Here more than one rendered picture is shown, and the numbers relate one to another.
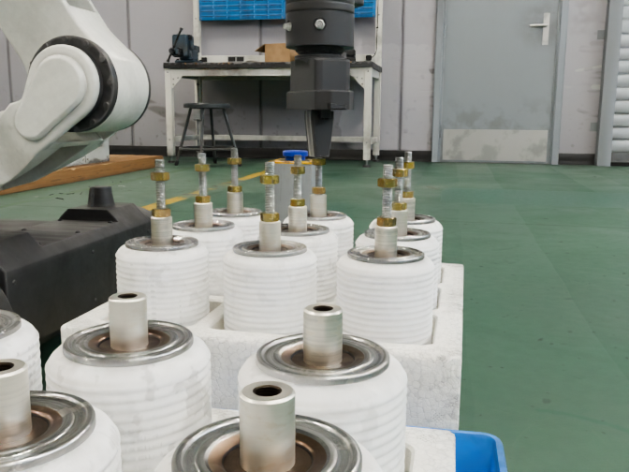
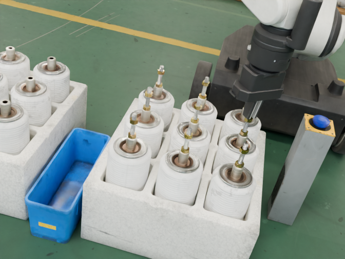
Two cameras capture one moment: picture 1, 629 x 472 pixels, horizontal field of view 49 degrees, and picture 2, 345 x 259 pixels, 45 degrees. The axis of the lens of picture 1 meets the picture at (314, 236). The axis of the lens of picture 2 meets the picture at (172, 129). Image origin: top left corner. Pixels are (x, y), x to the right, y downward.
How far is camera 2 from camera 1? 1.12 m
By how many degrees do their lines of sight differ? 79
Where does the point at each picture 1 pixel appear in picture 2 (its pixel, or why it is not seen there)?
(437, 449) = (11, 159)
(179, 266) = (140, 103)
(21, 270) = (221, 86)
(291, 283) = (126, 130)
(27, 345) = (45, 78)
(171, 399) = (13, 99)
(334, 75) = (245, 78)
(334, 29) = (251, 54)
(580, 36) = not seen: outside the picture
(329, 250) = (178, 145)
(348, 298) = not seen: hidden behind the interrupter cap
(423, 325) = (111, 176)
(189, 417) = not seen: hidden behind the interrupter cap
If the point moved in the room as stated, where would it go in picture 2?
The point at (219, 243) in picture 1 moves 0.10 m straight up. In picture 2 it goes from (184, 114) to (191, 80)
